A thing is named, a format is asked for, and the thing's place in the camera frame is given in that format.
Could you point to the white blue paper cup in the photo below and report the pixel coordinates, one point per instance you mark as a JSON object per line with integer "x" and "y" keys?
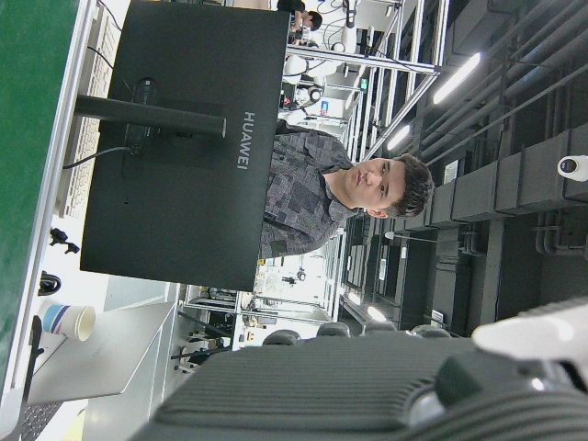
{"x": 64, "y": 319}

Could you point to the aluminium workstation frame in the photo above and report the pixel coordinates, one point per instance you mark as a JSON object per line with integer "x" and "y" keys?
{"x": 413, "y": 66}

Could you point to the black Huawei monitor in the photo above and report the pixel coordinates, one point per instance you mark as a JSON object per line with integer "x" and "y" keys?
{"x": 184, "y": 206}

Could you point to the white security camera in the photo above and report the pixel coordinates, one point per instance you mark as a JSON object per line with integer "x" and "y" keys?
{"x": 572, "y": 166}

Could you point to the long ceiling light strip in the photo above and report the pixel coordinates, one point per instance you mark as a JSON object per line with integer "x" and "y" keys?
{"x": 457, "y": 77}

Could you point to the short ceiling light strip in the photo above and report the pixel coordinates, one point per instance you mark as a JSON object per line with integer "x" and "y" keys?
{"x": 399, "y": 137}

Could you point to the black clip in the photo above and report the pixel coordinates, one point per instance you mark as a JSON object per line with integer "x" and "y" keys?
{"x": 62, "y": 239}

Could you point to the thin black stand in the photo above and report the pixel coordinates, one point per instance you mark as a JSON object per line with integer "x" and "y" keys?
{"x": 34, "y": 353}

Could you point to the silver laptop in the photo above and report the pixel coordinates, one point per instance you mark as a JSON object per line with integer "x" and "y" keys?
{"x": 105, "y": 353}

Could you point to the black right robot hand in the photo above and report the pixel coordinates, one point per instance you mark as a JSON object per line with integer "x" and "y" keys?
{"x": 321, "y": 390}

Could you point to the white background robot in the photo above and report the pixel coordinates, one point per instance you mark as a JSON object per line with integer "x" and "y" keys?
{"x": 305, "y": 69}

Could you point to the person in patterned grey shirt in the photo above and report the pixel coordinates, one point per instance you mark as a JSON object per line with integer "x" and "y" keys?
{"x": 303, "y": 197}

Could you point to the aluminium table edge frame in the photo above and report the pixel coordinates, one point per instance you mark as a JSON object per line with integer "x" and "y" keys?
{"x": 50, "y": 161}

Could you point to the white keyboard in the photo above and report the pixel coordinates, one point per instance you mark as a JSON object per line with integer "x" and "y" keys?
{"x": 92, "y": 82}

